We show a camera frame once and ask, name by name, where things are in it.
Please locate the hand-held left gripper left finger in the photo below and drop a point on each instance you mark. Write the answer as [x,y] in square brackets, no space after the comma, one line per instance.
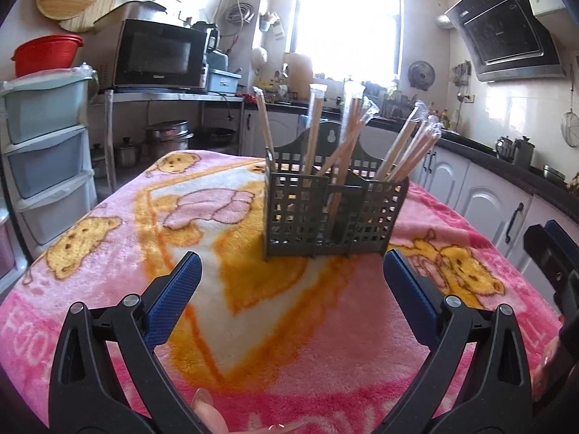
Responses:
[178,289]

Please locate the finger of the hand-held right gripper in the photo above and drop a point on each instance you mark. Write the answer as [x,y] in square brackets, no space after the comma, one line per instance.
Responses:
[563,242]
[543,253]

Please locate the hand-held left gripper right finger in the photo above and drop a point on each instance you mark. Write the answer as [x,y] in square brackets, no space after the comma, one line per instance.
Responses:
[407,289]

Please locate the grey-green plastic cutlery holder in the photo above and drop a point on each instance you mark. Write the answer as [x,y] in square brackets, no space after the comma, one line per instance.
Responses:
[307,217]

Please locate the bunch of chopsticks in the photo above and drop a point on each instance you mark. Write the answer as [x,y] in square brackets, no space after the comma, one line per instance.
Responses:
[312,144]

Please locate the person's right hand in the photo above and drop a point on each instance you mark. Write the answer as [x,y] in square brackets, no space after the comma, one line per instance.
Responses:
[547,366]

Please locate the person's left hand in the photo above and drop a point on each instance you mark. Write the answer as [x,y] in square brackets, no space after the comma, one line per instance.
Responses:
[210,413]

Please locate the steel bowl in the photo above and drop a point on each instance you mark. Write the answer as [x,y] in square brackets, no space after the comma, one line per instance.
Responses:
[554,173]

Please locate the white kitchen base cabinets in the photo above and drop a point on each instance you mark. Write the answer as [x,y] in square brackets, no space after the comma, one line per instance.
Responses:
[484,199]

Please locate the steel lidded jug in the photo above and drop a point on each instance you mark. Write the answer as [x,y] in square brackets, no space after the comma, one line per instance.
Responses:
[524,153]

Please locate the pink printed blanket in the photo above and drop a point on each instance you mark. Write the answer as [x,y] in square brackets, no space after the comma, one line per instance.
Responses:
[280,325]

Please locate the steel teapot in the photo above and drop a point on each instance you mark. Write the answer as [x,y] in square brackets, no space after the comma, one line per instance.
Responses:
[504,149]

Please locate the small lidded steel pot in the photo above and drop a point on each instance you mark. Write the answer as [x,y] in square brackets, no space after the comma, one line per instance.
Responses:
[126,153]

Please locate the stacked steel pots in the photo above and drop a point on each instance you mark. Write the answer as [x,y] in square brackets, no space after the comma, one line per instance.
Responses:
[168,138]

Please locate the black wok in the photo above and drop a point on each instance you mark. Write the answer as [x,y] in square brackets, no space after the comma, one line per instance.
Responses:
[215,138]

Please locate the group of sauce bottles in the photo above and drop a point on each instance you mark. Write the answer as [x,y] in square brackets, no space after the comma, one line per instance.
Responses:
[445,120]

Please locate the white plastic drawer tower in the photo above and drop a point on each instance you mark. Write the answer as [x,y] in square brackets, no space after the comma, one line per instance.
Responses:
[5,248]

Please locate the grey plastic drawer tower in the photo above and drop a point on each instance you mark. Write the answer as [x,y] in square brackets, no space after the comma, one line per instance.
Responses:
[45,158]

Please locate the hanging kitchen tools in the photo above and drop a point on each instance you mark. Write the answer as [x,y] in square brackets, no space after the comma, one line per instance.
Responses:
[461,77]

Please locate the steel shelf rack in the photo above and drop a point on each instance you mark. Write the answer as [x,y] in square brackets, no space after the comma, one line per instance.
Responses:
[172,95]

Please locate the blue plastic bag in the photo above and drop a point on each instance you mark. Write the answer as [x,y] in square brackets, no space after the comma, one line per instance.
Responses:
[304,122]

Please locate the blue plastic crate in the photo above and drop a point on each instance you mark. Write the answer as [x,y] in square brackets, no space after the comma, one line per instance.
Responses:
[224,82]

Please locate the black range hood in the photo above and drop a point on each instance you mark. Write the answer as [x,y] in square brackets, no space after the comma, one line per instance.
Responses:
[502,31]

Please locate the black microwave oven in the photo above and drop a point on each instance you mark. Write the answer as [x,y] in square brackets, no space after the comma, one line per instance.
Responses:
[156,54]

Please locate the beige cutting board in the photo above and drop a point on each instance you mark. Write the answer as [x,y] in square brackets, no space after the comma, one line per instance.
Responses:
[297,74]

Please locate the black blender jug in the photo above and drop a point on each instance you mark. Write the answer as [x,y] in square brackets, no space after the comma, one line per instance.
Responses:
[213,38]

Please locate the red plastic basin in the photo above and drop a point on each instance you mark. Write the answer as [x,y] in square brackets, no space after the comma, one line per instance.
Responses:
[45,56]

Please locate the kitchen window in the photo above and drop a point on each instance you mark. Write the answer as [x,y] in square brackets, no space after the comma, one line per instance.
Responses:
[346,22]

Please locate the round wooden board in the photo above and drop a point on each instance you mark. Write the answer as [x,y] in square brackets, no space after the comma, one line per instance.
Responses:
[83,25]

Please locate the small grey wall fan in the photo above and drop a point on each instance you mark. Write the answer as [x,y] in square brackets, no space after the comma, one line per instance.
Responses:
[421,74]

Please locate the white round wall holder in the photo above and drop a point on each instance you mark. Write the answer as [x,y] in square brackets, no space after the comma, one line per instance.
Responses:
[259,58]

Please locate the silver exhaust duct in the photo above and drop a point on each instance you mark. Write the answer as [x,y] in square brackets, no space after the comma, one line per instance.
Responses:
[443,21]

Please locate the white wall organiser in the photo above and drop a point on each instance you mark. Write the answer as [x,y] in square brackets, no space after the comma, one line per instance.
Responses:
[271,25]

